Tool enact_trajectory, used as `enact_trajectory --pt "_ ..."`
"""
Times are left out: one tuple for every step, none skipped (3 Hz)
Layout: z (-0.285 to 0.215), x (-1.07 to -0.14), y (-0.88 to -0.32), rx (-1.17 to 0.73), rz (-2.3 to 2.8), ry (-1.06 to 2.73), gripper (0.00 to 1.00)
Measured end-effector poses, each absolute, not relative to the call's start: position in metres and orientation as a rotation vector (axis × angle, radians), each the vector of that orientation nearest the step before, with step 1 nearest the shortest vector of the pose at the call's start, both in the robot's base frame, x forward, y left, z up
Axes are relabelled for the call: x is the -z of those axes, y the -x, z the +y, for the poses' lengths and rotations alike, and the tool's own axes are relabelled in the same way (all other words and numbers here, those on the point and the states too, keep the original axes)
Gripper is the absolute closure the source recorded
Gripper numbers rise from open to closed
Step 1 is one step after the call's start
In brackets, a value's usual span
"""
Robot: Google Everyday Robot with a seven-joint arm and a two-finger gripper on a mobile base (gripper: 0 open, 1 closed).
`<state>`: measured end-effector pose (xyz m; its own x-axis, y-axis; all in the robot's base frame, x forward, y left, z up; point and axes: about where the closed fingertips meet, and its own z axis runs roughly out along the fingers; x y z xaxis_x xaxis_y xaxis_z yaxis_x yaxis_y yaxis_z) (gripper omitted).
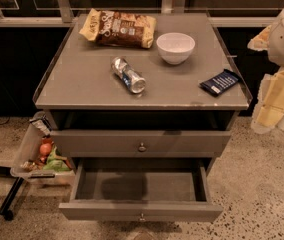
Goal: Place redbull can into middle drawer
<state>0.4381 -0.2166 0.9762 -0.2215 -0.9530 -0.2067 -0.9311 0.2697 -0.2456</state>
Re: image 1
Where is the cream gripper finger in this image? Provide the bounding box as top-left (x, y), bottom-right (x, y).
top-left (251, 102), bottom-right (284, 134)
top-left (263, 67), bottom-right (284, 113)

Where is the silver blue redbull can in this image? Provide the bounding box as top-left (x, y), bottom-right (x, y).
top-left (111, 57), bottom-right (146, 94)

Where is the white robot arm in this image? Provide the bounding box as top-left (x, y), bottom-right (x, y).
top-left (247, 8), bottom-right (284, 134)

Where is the grey drawer cabinet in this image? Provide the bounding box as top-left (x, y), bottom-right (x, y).
top-left (34, 13), bottom-right (251, 222)

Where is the open middle drawer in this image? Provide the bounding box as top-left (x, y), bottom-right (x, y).
top-left (59, 158), bottom-right (223, 222)

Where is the closed top drawer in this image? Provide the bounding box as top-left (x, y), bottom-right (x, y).
top-left (51, 130), bottom-right (231, 158)

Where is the white ceramic bowl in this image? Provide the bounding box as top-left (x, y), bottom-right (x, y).
top-left (156, 32), bottom-right (195, 65)

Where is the brown chip bag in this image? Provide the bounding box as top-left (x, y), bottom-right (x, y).
top-left (80, 9), bottom-right (156, 49)

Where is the green packet in bin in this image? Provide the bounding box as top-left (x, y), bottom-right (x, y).
top-left (43, 147), bottom-right (70, 172)

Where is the clear plastic side bin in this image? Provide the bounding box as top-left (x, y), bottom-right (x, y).
top-left (10, 111), bottom-right (75, 185)

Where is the black stand leg with wheel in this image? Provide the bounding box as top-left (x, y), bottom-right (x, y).
top-left (0, 177), bottom-right (24, 221)

